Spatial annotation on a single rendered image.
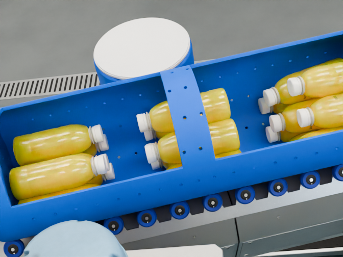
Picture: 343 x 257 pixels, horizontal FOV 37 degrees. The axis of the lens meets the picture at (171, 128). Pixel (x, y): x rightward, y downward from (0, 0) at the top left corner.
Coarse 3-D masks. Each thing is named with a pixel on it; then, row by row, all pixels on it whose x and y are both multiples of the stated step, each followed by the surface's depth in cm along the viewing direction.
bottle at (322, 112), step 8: (328, 96) 108; (336, 96) 108; (312, 104) 109; (320, 104) 107; (328, 104) 107; (336, 104) 106; (312, 112) 108; (320, 112) 107; (328, 112) 106; (336, 112) 106; (312, 120) 108; (320, 120) 107; (328, 120) 107; (336, 120) 107
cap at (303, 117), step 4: (300, 112) 108; (304, 112) 108; (308, 112) 108; (300, 116) 108; (304, 116) 107; (308, 116) 108; (300, 120) 109; (304, 120) 108; (308, 120) 108; (300, 124) 110; (304, 124) 108; (308, 124) 108
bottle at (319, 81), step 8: (328, 64) 110; (336, 64) 110; (304, 72) 110; (312, 72) 109; (320, 72) 108; (328, 72) 108; (336, 72) 108; (304, 80) 109; (312, 80) 108; (320, 80) 108; (328, 80) 108; (336, 80) 108; (304, 88) 109; (312, 88) 108; (320, 88) 108; (328, 88) 108; (336, 88) 109; (312, 96) 110; (320, 96) 110
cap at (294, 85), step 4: (288, 80) 110; (292, 80) 109; (296, 80) 109; (288, 84) 111; (292, 84) 109; (296, 84) 109; (300, 84) 109; (288, 88) 112; (292, 88) 109; (296, 88) 109; (300, 88) 109; (292, 92) 109; (296, 92) 109; (300, 92) 109
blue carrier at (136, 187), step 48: (288, 48) 117; (336, 48) 122; (96, 96) 118; (144, 96) 122; (192, 96) 101; (240, 96) 126; (0, 144) 120; (144, 144) 127; (192, 144) 99; (240, 144) 126; (288, 144) 101; (336, 144) 103; (0, 192) 99; (96, 192) 101; (144, 192) 103; (192, 192) 106; (0, 240) 106
